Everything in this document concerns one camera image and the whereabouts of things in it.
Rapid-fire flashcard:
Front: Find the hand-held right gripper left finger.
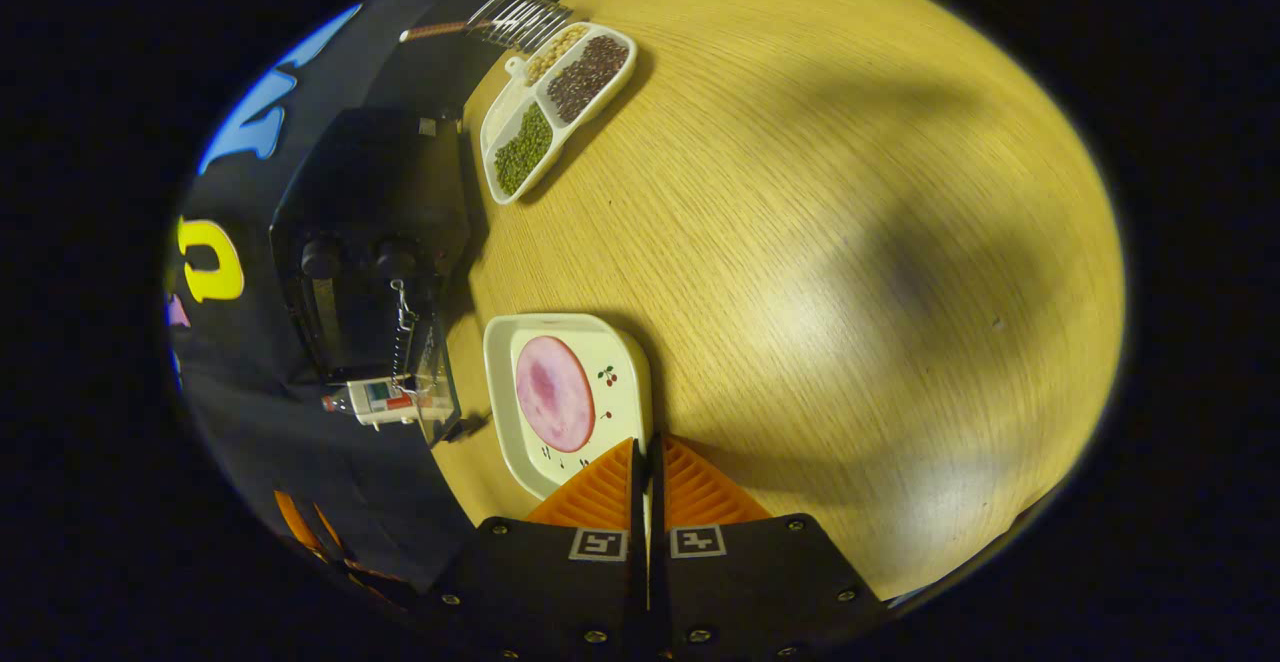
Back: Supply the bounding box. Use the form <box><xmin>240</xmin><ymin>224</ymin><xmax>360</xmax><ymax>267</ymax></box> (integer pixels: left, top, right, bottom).
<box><xmin>438</xmin><ymin>436</ymin><xmax>648</xmax><ymax>662</ymax></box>

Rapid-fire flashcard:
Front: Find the black backdrop cloth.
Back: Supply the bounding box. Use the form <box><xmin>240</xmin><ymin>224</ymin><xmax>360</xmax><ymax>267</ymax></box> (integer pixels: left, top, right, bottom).
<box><xmin>165</xmin><ymin>0</ymin><xmax>521</xmax><ymax>593</ymax></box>

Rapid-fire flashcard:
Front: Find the pile of green mung beans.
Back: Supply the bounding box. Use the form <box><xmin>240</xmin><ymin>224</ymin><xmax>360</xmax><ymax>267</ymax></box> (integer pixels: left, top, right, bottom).
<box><xmin>493</xmin><ymin>102</ymin><xmax>554</xmax><ymax>196</ymax></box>

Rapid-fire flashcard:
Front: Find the pile of dark red beans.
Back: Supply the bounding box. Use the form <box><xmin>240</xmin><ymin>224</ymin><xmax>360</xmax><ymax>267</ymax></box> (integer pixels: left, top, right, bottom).
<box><xmin>545</xmin><ymin>35</ymin><xmax>631</xmax><ymax>125</ymax></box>

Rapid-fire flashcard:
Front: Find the clear glass cup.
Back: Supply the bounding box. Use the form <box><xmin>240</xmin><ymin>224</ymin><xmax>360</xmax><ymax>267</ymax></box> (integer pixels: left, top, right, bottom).
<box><xmin>465</xmin><ymin>0</ymin><xmax>573</xmax><ymax>53</ymax></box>

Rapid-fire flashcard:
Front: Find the white divided dish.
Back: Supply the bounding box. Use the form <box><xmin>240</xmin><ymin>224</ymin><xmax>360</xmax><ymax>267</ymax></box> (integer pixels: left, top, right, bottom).
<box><xmin>480</xmin><ymin>22</ymin><xmax>639</xmax><ymax>206</ymax></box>

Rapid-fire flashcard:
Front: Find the clear plastic water bottle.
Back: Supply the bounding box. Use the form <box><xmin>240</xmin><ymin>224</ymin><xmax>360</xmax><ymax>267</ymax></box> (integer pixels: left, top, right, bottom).
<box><xmin>322</xmin><ymin>382</ymin><xmax>446</xmax><ymax>421</ymax></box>

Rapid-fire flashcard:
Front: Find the pile of yellow soybeans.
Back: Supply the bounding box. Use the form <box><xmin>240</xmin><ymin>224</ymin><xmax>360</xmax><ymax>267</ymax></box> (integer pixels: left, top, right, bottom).
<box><xmin>525</xmin><ymin>24</ymin><xmax>589</xmax><ymax>83</ymax></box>

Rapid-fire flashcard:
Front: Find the black electric oven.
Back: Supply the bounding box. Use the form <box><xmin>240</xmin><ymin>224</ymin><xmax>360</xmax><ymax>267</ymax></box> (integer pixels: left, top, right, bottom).
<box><xmin>268</xmin><ymin>107</ymin><xmax>473</xmax><ymax>448</ymax></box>

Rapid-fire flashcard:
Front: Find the pink ham slice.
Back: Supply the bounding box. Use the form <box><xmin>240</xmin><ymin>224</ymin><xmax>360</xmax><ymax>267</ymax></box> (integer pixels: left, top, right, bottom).
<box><xmin>515</xmin><ymin>335</ymin><xmax>597</xmax><ymax>453</ymax></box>

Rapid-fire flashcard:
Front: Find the white square plate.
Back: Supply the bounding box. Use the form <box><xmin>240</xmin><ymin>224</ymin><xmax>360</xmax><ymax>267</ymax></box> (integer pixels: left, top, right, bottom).
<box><xmin>483</xmin><ymin>314</ymin><xmax>653</xmax><ymax>501</ymax></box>

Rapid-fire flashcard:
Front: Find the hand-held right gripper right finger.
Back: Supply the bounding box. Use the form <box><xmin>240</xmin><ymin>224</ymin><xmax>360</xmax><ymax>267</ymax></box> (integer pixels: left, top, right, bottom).
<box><xmin>650</xmin><ymin>431</ymin><xmax>888</xmax><ymax>662</ymax></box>

